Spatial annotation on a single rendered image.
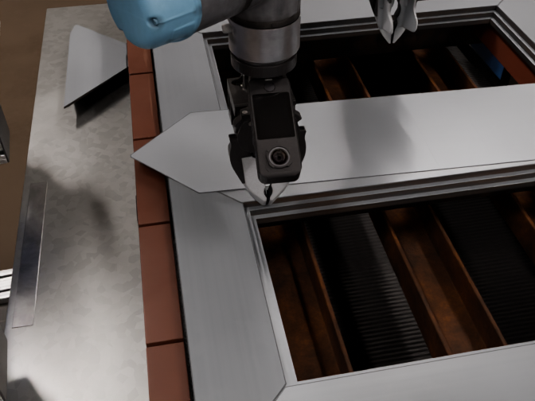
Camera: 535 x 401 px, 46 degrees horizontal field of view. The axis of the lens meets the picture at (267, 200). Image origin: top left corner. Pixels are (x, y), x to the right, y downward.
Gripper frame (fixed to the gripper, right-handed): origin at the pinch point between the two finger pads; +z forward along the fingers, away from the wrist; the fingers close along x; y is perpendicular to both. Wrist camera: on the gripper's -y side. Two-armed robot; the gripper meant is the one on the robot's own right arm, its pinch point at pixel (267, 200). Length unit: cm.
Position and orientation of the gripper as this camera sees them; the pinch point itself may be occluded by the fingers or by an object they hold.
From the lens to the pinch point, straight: 79.5
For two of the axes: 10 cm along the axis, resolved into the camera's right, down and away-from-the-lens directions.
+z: 0.0, 7.3, 6.8
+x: -9.8, 1.3, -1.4
